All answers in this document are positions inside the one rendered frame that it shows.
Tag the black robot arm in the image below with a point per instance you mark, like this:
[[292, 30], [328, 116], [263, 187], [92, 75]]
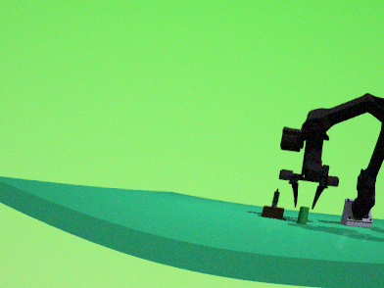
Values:
[[314, 132]]

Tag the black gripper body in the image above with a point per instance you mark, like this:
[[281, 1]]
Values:
[[295, 177]]

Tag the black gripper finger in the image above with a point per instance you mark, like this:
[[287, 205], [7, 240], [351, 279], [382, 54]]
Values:
[[319, 190], [295, 191]]

